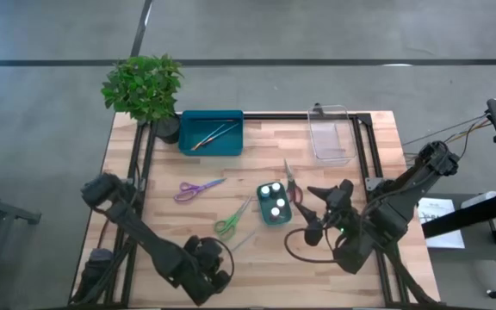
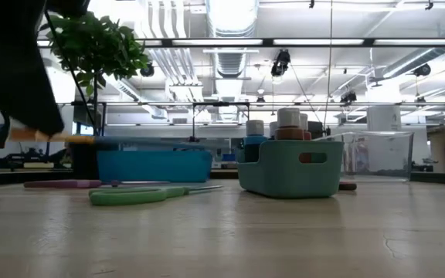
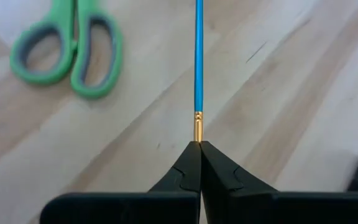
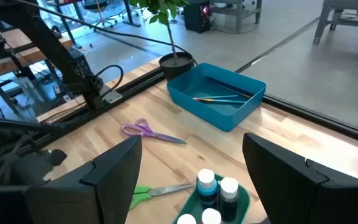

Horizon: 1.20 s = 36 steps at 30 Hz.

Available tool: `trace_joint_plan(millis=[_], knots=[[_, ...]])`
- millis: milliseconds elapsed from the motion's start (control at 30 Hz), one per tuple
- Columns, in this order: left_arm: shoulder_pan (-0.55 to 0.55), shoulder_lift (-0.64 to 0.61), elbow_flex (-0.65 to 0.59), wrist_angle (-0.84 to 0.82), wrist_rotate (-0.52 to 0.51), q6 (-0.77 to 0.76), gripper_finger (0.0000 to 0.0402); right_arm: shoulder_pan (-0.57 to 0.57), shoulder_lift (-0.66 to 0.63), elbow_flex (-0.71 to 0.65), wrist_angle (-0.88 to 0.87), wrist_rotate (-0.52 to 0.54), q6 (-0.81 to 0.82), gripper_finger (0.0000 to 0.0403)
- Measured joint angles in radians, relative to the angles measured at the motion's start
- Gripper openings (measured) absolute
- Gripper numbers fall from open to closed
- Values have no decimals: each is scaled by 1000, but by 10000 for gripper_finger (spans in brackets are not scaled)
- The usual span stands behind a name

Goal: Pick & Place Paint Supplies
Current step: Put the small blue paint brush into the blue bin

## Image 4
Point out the grey metal bench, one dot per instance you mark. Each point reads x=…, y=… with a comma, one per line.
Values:
x=346, y=4

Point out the brown paint bottle white cap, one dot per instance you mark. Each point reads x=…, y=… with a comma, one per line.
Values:
x=211, y=216

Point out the black aluminium table frame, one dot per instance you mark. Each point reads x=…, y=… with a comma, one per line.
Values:
x=129, y=88

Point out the small teal plastic basket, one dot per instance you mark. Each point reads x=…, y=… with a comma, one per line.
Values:
x=194, y=207

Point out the black computer tower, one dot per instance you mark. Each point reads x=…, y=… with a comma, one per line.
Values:
x=197, y=17

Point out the blue rectangular plastic tray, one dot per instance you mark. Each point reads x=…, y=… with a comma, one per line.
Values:
x=222, y=118

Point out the maroon paint bottle white cap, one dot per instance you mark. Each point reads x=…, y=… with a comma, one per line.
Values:
x=186, y=219

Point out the black office chair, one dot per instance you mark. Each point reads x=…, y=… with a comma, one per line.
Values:
x=99, y=12

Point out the thin light blue paintbrush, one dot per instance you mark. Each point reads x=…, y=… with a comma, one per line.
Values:
x=216, y=97

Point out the neighbouring wooden table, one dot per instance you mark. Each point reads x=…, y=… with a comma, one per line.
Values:
x=17, y=57

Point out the purple scissors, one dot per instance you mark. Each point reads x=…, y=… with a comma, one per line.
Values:
x=149, y=133

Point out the thick blue paintbrush orange bristles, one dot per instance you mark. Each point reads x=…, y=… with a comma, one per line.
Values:
x=225, y=101

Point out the grey metal table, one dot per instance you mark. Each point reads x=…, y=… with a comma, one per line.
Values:
x=238, y=6

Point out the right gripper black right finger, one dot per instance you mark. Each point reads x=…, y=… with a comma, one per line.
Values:
x=291, y=193

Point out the thin blue orange paintbrush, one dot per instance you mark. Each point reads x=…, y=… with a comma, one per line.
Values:
x=228, y=87

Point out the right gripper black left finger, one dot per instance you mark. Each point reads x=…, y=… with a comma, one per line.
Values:
x=110, y=186

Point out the blue paint bottle white cap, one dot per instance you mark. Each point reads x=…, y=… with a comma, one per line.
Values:
x=207, y=189

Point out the green plant in black pot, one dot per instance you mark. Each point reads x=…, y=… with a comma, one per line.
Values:
x=176, y=67

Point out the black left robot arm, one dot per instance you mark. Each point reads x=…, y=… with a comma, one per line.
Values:
x=51, y=46

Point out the silver metal bracket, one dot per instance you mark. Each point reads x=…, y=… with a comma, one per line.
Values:
x=112, y=97

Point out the green scissors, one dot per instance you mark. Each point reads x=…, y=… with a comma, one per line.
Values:
x=169, y=189

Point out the black paint bottle white cap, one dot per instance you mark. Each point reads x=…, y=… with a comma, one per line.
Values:
x=228, y=205

